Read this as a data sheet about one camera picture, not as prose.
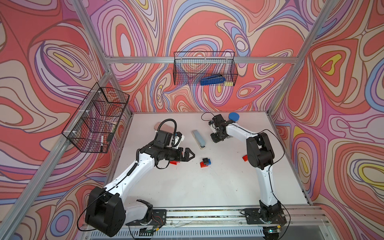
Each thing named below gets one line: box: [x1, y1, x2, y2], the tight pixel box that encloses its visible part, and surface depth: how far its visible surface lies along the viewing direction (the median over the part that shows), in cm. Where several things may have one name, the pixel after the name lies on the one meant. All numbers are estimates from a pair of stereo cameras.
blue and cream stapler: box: [192, 129, 206, 150], surface depth 104 cm
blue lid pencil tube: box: [228, 112, 240, 122], surface depth 93 cm
